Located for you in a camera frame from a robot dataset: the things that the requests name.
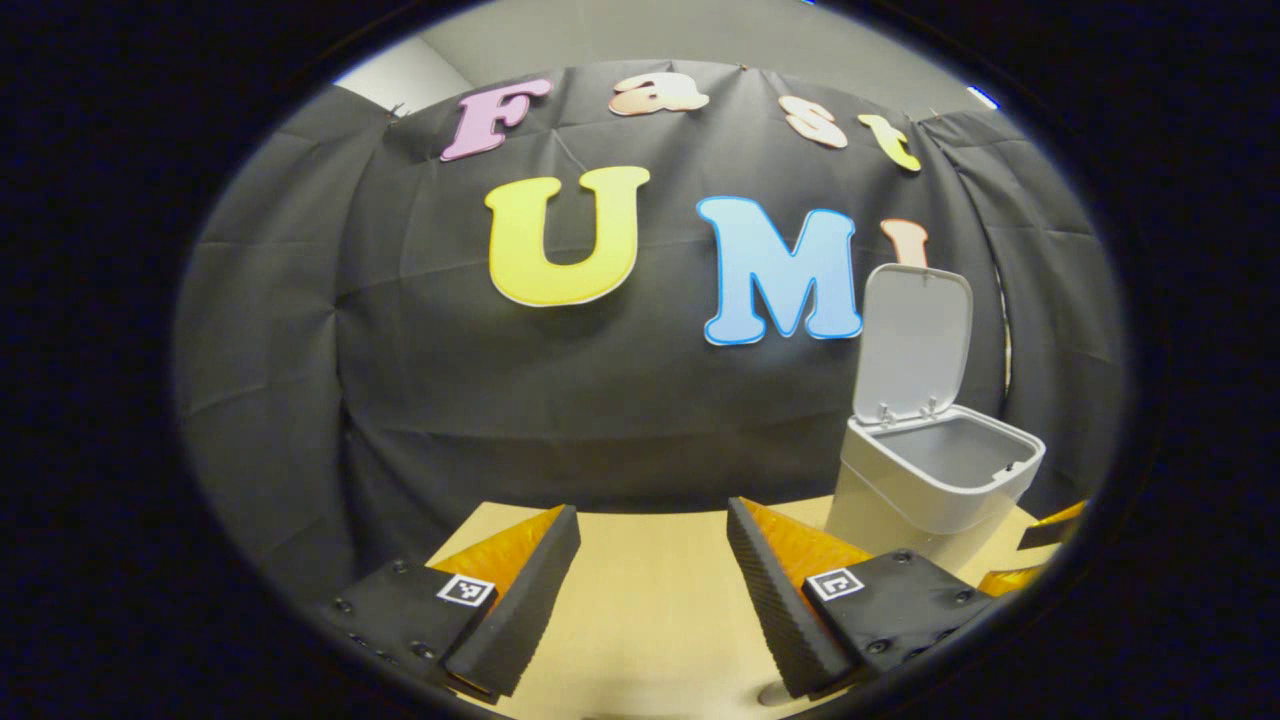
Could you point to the black backdrop cloth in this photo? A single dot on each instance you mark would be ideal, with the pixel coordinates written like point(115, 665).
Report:
point(600, 400)

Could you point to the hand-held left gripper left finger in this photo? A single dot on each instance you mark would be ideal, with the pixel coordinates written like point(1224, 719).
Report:
point(525, 600)

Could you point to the white desktop garbage bin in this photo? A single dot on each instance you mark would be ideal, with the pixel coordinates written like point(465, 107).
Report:
point(920, 480)

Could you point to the white ceiling light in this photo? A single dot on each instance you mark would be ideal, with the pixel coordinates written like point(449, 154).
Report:
point(982, 97)

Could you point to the wooden desktop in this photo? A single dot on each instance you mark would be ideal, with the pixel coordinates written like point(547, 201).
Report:
point(650, 600)

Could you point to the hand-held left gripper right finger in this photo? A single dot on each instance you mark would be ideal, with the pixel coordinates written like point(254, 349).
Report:
point(775, 600)

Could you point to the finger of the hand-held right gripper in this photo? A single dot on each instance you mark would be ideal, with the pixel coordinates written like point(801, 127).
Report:
point(1010, 580)
point(1055, 522)

